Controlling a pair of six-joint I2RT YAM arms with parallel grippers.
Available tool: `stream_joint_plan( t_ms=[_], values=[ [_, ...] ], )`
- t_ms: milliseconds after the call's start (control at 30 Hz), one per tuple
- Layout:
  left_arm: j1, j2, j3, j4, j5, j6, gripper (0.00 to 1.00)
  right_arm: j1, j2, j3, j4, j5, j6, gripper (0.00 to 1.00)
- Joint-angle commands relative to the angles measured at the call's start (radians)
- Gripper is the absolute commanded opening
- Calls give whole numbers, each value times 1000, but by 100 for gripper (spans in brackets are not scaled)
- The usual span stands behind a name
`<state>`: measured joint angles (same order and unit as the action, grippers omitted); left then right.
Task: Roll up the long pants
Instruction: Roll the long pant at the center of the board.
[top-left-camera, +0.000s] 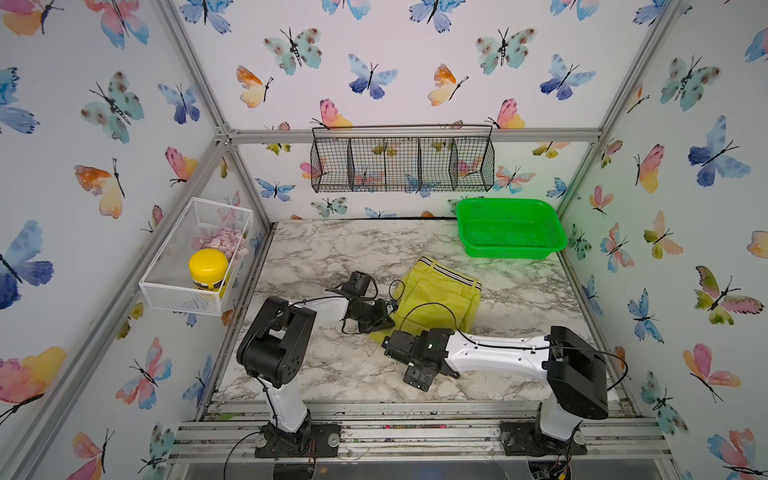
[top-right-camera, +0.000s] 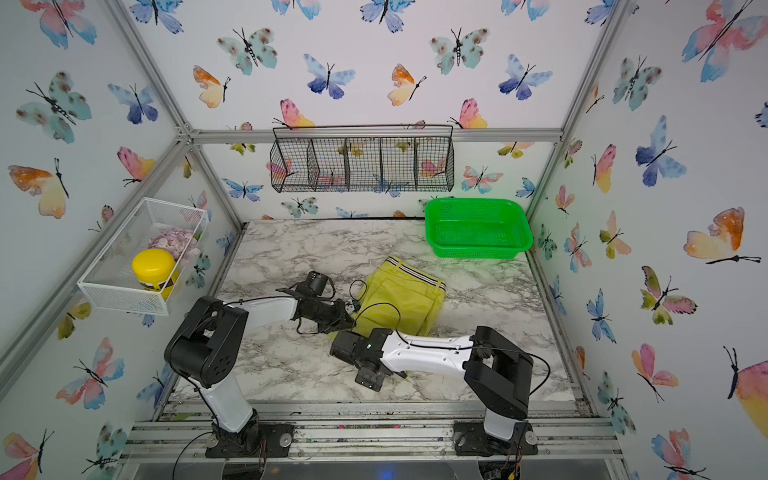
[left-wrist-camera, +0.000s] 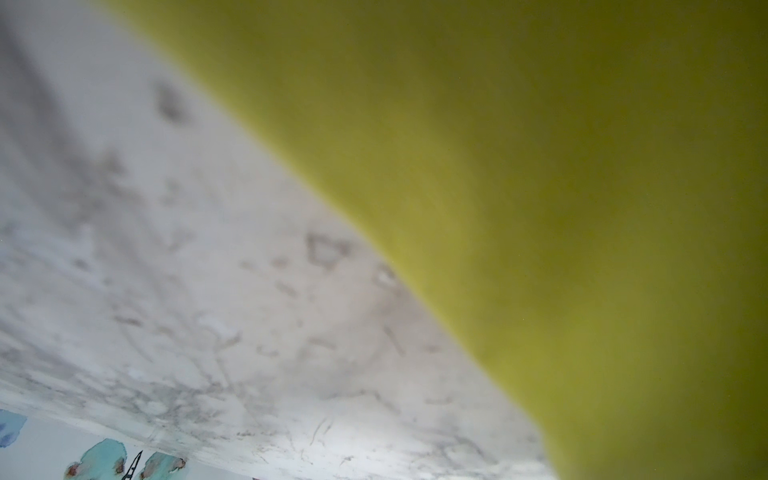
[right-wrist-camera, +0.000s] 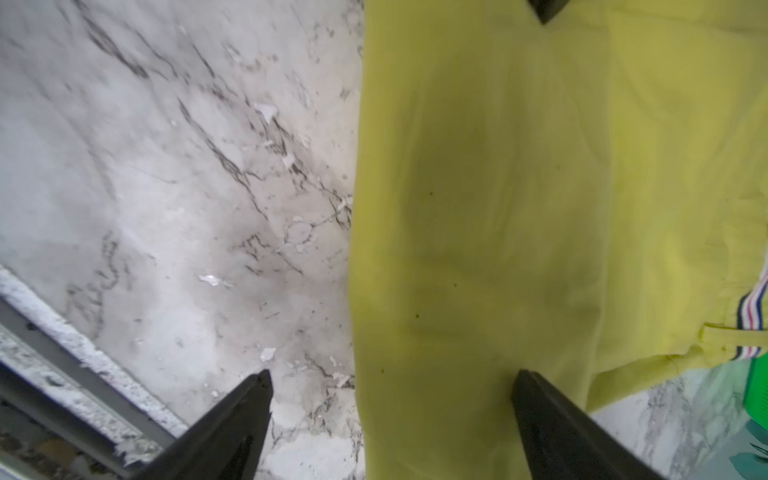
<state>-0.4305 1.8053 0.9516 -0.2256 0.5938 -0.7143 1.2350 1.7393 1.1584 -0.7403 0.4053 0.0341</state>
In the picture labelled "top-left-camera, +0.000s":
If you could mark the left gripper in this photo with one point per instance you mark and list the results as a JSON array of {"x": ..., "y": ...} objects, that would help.
[{"x": 381, "y": 322}]

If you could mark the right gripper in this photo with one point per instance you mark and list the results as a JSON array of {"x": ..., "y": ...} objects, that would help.
[{"x": 412, "y": 379}]

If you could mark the lime green long pants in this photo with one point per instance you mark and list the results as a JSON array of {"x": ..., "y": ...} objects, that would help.
[{"x": 429, "y": 296}]

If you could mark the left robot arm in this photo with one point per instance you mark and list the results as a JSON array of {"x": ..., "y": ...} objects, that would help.
[{"x": 274, "y": 347}]

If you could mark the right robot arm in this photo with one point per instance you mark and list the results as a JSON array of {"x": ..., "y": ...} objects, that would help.
[{"x": 573, "y": 369}]

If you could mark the pink item in basket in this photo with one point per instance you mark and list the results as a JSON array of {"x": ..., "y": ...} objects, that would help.
[{"x": 228, "y": 241}]

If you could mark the green plastic basket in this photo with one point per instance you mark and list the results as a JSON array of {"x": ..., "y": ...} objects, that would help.
[{"x": 499, "y": 228}]

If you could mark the yellow lidded jar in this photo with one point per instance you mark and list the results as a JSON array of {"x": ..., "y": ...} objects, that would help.
[{"x": 208, "y": 269}]

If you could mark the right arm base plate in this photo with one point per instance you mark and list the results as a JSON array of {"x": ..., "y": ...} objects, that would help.
[{"x": 524, "y": 438}]

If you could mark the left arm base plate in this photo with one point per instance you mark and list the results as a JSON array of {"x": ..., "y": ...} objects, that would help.
[{"x": 311, "y": 440}]

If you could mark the black wire wall basket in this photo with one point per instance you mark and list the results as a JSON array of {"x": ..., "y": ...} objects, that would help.
[{"x": 413, "y": 159}]

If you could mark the white mesh wall basket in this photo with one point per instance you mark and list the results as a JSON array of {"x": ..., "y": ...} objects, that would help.
[{"x": 167, "y": 283}]

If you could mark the aluminium front rail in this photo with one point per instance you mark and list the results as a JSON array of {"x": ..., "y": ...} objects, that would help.
[{"x": 415, "y": 431}]

